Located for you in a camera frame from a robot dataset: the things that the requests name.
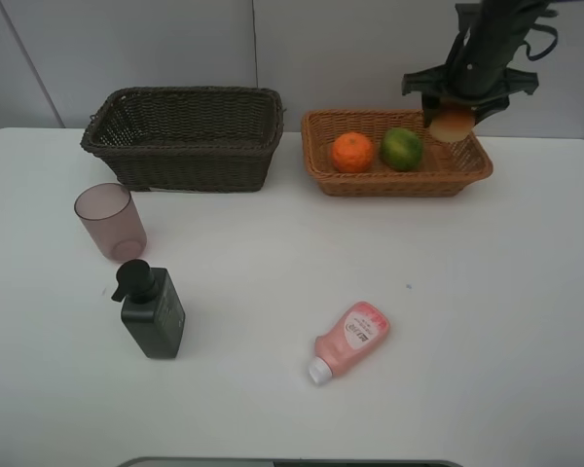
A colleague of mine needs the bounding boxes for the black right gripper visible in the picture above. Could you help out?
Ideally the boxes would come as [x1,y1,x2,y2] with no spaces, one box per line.
[401,44,538,128]

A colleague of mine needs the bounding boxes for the red-yellow peach fruit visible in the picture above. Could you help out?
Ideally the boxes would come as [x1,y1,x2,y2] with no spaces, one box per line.
[428,104,476,143]

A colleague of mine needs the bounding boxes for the green mango fruit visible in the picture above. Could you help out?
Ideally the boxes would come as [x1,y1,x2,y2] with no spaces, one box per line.
[379,127,423,171]

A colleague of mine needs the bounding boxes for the orange mandarin fruit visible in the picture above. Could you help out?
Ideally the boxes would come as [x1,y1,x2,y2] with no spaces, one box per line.
[330,132,375,173]

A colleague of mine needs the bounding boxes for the pink lotion bottle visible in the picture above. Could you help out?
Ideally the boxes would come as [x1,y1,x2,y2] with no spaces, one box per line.
[308,302,390,385]

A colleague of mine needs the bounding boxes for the translucent pink plastic cup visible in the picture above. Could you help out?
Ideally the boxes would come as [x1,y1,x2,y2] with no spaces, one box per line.
[74,183,147,263]

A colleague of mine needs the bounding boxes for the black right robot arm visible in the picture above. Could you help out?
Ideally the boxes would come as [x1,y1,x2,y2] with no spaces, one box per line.
[401,0,559,127]

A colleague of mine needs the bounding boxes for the light orange wicker basket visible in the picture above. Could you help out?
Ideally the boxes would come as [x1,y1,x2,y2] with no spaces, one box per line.
[301,109,493,198]

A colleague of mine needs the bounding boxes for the dark brown wicker basket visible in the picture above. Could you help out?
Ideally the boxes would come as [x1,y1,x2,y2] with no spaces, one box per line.
[81,87,284,193]

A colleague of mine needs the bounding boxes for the black pump dispenser bottle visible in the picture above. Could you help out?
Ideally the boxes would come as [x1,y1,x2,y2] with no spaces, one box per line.
[111,259,186,360]

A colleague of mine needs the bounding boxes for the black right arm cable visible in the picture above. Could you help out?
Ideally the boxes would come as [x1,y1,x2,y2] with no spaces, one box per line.
[523,9,560,62]

